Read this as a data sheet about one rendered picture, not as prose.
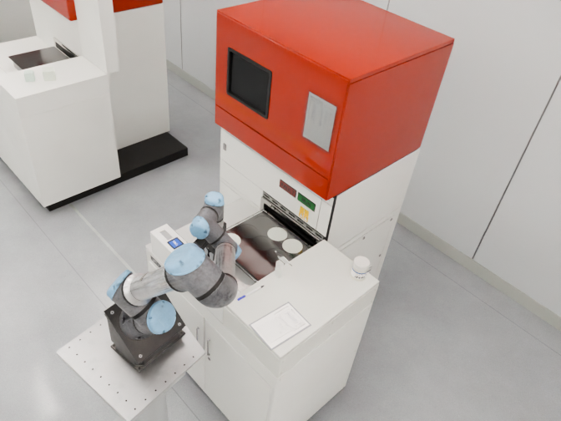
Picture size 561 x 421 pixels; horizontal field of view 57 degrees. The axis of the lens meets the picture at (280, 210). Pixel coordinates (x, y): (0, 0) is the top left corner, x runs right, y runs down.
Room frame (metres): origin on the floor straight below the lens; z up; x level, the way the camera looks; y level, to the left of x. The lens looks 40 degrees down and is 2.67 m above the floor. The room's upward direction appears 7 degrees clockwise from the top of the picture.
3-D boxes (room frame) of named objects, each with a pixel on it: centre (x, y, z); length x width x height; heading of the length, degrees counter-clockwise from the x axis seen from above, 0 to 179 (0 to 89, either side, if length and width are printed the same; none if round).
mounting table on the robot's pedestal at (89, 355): (1.20, 0.51, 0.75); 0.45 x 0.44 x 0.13; 146
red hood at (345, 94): (2.34, -0.14, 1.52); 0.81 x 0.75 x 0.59; 48
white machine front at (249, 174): (2.11, 0.07, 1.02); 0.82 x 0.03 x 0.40; 48
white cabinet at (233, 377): (1.68, 0.08, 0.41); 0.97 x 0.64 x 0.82; 48
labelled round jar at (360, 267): (1.62, -0.39, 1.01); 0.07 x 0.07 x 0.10
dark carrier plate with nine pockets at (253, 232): (1.81, 0.07, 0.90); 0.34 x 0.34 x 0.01; 48
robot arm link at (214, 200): (1.51, 0.26, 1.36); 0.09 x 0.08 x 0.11; 166
